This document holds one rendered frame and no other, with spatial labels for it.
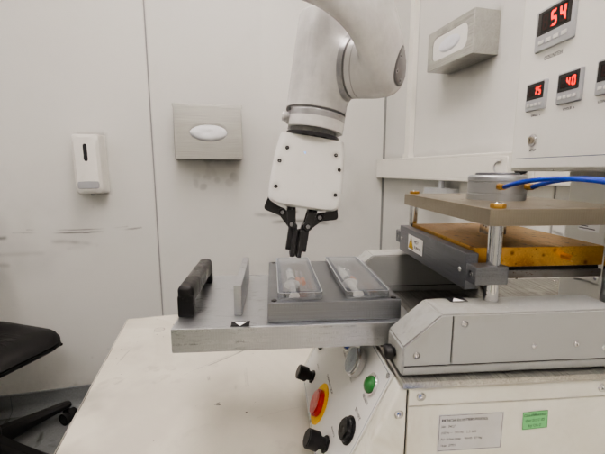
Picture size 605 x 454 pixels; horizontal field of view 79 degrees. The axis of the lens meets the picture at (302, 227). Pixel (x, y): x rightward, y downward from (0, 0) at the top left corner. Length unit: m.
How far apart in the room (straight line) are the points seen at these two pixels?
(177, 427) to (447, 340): 0.44
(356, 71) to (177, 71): 1.52
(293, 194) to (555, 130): 0.45
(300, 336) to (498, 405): 0.23
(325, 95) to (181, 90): 1.47
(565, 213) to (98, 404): 0.76
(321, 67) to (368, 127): 1.59
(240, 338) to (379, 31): 0.38
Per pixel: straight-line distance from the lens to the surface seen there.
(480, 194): 0.59
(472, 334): 0.45
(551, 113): 0.75
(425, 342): 0.44
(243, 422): 0.68
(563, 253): 0.56
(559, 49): 0.77
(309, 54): 0.52
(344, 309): 0.46
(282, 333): 0.46
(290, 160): 0.50
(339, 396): 0.57
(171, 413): 0.72
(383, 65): 0.47
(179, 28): 2.00
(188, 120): 1.78
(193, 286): 0.49
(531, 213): 0.49
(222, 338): 0.46
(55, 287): 2.10
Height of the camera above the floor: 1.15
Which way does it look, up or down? 9 degrees down
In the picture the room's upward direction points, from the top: straight up
